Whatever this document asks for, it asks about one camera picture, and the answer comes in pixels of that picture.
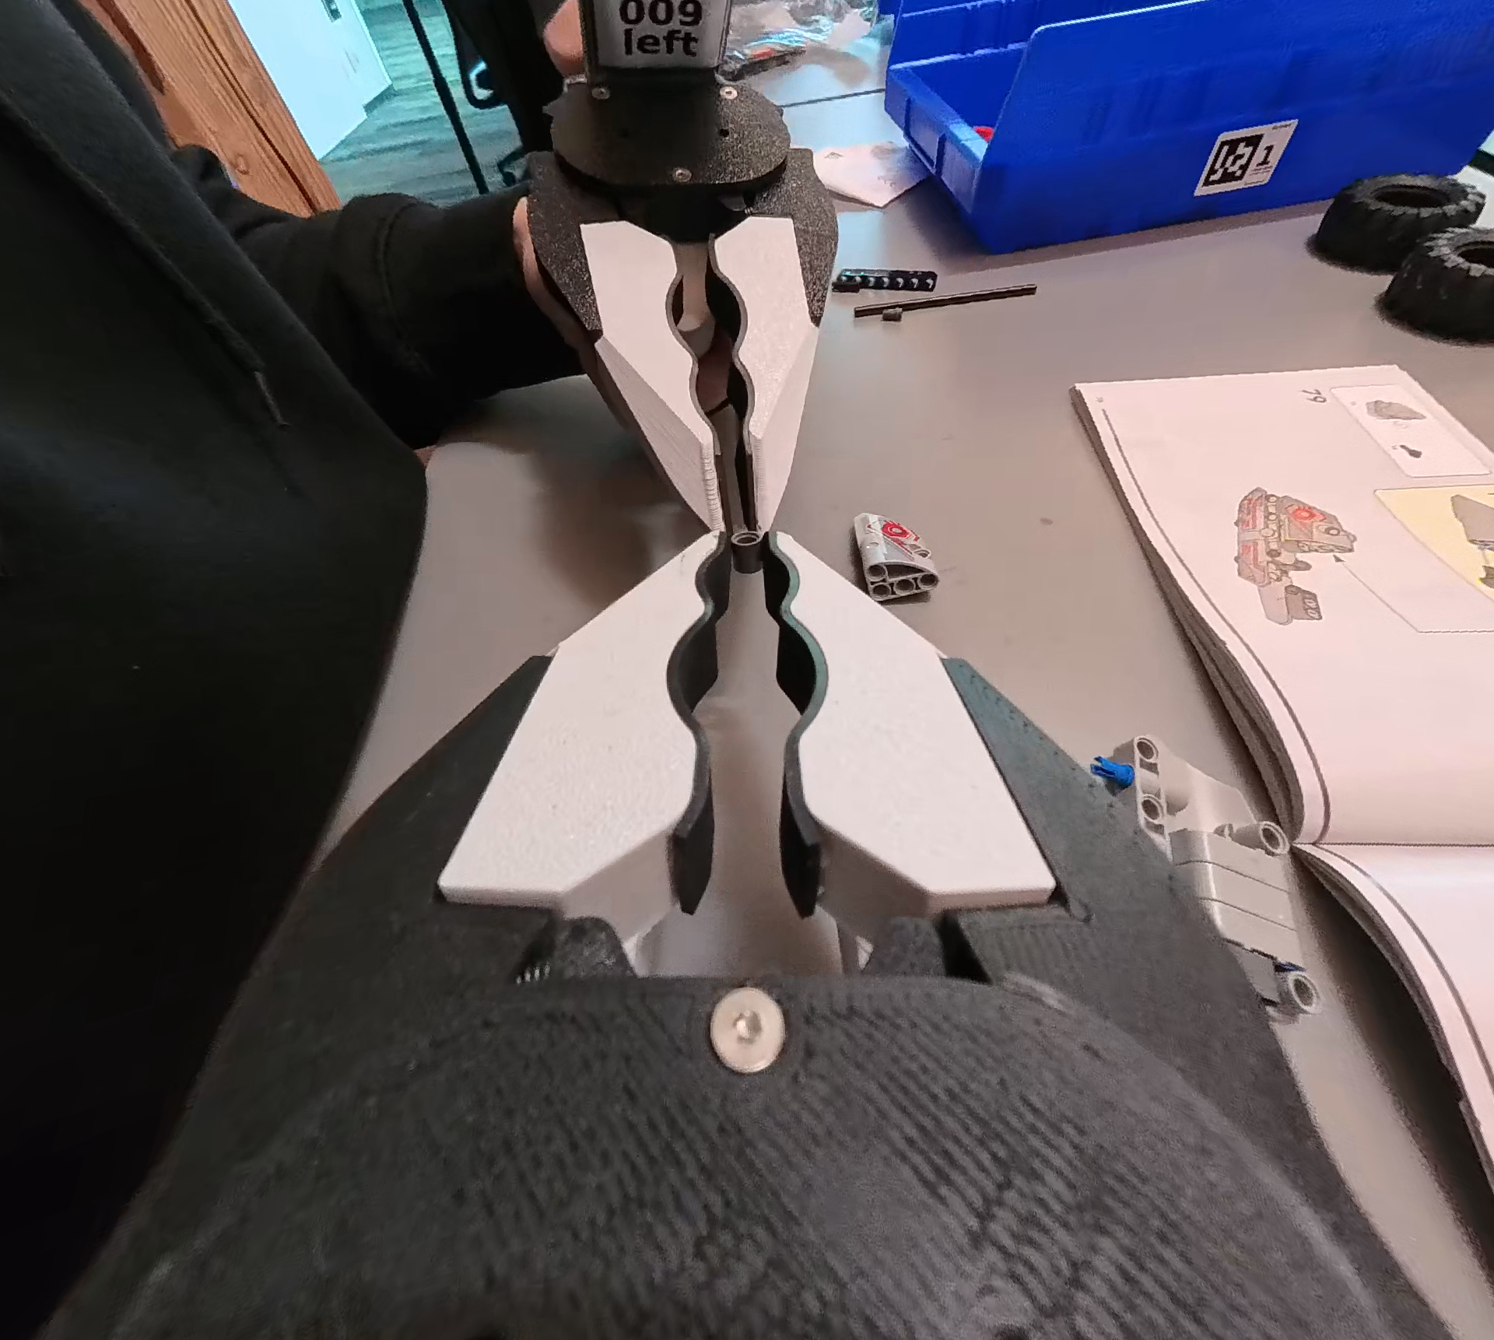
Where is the open instruction booklet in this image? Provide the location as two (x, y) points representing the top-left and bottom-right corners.
(1073, 363), (1494, 1191)

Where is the grey panel with red print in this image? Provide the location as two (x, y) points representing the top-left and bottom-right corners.
(852, 512), (939, 604)

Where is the blue storage bin with label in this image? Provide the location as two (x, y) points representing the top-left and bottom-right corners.
(885, 0), (1494, 257)

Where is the person's left hand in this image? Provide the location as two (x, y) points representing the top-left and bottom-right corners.
(513, 0), (685, 495)

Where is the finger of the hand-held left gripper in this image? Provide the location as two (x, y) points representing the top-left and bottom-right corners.
(705, 211), (822, 533)
(578, 219), (749, 537)

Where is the black toy tyre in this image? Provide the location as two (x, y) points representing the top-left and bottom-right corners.
(1312, 175), (1491, 271)
(1385, 229), (1494, 344)

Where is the wooden door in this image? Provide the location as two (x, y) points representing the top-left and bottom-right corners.
(0, 0), (340, 215)

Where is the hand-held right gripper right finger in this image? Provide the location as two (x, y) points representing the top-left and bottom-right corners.
(764, 530), (1057, 969)

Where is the torn white paper packet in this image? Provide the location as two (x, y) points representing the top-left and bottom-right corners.
(814, 140), (929, 207)

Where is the black axle rod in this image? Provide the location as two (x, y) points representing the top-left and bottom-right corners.
(854, 286), (1038, 321)

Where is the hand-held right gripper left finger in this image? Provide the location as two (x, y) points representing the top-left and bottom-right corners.
(438, 530), (718, 974)

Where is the grey toy brick assembly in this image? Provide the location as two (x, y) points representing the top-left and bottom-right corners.
(1092, 737), (1326, 1015)

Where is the grey desk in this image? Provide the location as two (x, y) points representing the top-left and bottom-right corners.
(315, 33), (1494, 1340)

